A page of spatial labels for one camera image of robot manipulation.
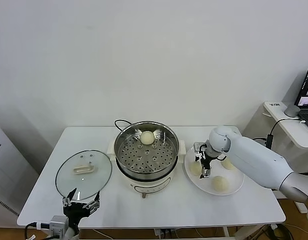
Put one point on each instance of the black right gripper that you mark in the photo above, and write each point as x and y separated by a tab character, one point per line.
206	161

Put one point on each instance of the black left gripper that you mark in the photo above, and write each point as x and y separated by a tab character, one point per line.
75	211

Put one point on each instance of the white steamed baozi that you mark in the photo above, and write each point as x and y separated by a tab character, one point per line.
147	138
194	168
229	165
220	184

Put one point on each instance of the round glass pot lid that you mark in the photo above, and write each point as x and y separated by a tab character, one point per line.
94	175

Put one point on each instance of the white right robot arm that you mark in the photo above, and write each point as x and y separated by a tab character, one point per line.
256	160

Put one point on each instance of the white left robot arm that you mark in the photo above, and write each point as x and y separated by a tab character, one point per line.
70	232

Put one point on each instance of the perforated steel steamer basket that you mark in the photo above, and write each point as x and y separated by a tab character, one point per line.
169	155

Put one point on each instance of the round white plate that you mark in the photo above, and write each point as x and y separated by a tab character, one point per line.
194	182

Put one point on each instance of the cream electric cooker base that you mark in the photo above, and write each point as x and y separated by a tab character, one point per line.
149	186

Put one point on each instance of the white floor cabinet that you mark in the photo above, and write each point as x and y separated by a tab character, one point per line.
11	170

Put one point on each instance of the white side desk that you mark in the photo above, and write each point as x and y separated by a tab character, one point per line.
281	125

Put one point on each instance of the grey round speaker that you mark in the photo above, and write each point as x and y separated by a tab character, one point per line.
292	110

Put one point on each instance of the open dark laptop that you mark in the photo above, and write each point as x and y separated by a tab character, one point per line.
306	85

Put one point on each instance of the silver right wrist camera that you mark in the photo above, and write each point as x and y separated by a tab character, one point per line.
199	145

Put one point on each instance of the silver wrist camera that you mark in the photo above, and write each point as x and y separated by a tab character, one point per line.
199	145
58	224

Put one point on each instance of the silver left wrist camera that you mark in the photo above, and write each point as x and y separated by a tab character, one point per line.
58	224

